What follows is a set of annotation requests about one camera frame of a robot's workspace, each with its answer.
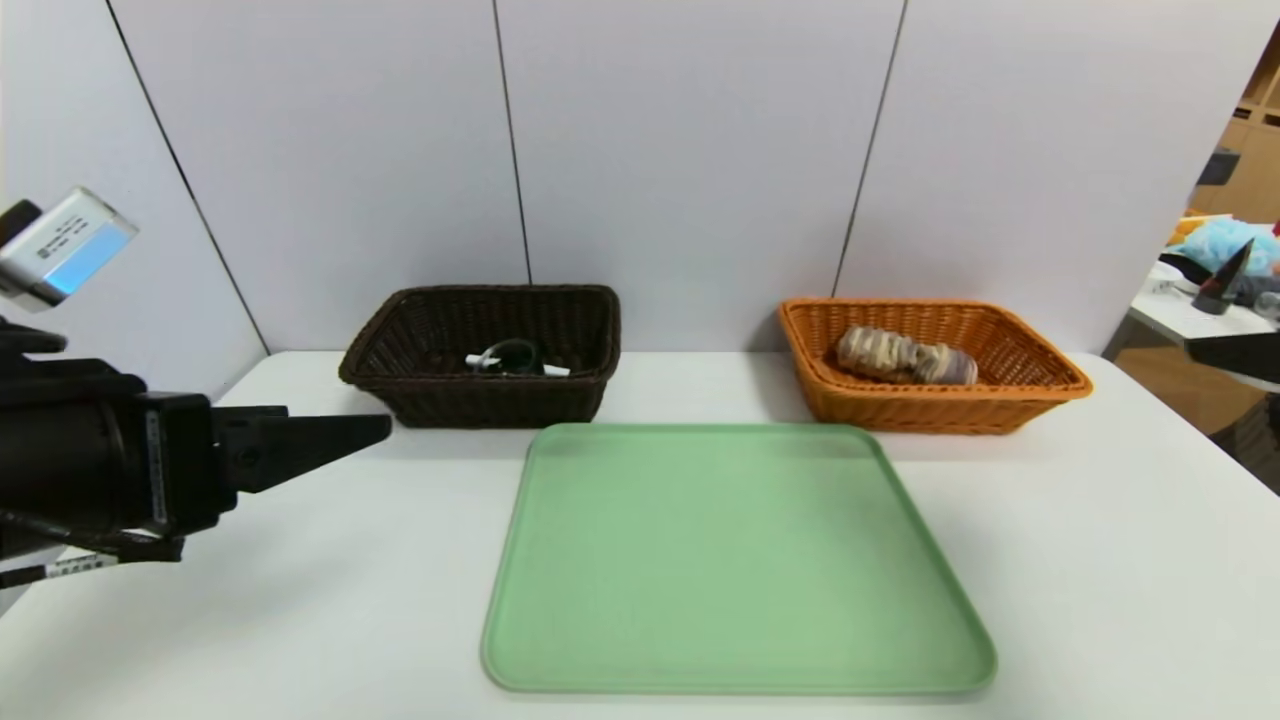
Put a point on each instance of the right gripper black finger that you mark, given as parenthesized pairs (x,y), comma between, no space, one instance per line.
(1240,358)

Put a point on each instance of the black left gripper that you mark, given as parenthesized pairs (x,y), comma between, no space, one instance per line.
(178,462)

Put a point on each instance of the white marker with black cap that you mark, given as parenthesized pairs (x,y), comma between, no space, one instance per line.
(556,371)

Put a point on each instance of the marbled twisted bread roll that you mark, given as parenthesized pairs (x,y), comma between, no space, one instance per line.
(905,357)

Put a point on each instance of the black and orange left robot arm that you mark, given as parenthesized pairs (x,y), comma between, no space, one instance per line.
(60,450)

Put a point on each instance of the dark brown wicker basket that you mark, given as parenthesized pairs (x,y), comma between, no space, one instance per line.
(480,400)

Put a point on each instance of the orange wicker basket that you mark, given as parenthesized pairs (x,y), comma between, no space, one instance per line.
(900,410)

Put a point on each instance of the white side table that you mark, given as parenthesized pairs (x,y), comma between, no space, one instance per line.
(1180,320)

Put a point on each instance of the black cone object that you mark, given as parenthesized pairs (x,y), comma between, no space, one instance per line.
(1222,285)

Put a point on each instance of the dark woven object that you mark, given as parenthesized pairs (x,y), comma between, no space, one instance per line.
(1255,450)

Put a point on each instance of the light blue fluffy item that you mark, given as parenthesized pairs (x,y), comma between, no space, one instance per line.
(1220,243)

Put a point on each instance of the orange plush item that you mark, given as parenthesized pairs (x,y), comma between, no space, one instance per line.
(1188,228)

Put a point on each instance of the wooden shelf unit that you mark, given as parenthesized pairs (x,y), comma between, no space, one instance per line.
(1255,170)

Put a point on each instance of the light green plastic tray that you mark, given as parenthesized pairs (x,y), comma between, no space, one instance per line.
(740,560)

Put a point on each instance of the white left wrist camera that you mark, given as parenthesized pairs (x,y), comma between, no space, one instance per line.
(65,250)

